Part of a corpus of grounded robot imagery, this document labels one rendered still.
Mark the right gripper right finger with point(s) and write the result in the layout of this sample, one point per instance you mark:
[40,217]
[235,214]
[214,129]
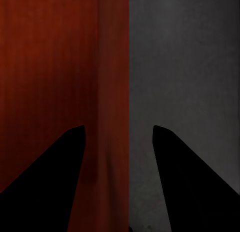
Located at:
[196,197]

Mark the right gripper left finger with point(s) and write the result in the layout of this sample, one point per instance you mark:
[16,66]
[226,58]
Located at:
[40,199]

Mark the storage box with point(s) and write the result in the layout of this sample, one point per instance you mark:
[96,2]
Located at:
[63,64]

